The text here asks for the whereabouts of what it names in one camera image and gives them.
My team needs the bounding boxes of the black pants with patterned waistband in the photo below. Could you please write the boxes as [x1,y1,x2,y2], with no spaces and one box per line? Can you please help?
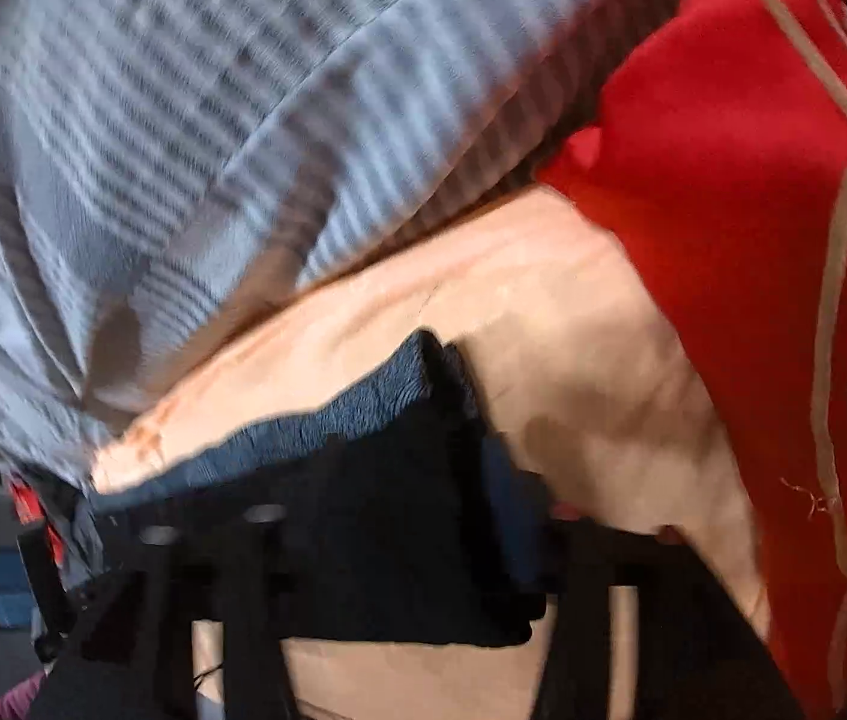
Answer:
[89,330,535,649]

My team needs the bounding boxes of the red embroidered pillow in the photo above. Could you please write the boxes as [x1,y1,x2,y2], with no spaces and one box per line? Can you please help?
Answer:
[540,0,847,718]

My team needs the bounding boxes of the grey striped duvet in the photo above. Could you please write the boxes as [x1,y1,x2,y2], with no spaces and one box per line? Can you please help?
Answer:
[0,0,677,484]

